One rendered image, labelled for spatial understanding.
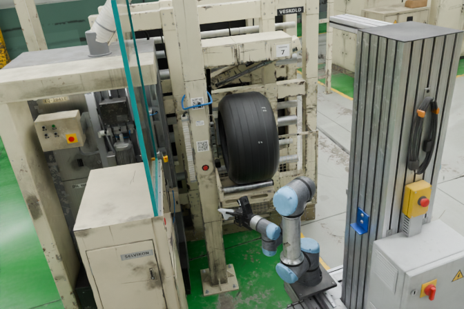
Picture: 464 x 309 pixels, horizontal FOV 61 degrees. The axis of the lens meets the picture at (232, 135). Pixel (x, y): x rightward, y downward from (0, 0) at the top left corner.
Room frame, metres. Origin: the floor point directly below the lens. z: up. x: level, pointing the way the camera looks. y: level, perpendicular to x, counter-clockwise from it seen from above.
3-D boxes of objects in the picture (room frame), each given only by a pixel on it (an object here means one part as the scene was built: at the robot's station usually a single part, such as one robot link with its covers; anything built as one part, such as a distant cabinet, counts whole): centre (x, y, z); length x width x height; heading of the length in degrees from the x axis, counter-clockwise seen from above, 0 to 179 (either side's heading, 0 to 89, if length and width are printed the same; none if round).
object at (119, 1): (1.73, 0.41, 1.74); 0.55 x 0.02 x 0.95; 8
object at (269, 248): (1.59, -0.16, 0.94); 0.11 x 0.08 x 0.11; 133
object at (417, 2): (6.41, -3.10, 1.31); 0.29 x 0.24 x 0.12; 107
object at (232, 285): (2.28, 0.20, 0.02); 0.27 x 0.27 x 0.04; 8
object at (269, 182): (2.20, -0.07, 0.90); 0.35 x 0.05 x 0.05; 98
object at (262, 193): (2.20, -0.07, 0.83); 0.36 x 0.09 x 0.06; 98
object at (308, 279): (1.56, -0.34, 0.77); 0.15 x 0.15 x 0.10
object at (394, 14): (6.44, -2.79, 0.62); 0.91 x 0.58 x 1.25; 107
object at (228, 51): (2.65, -0.13, 1.71); 0.61 x 0.25 x 0.15; 98
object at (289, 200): (1.46, -0.24, 1.09); 0.15 x 0.12 x 0.55; 133
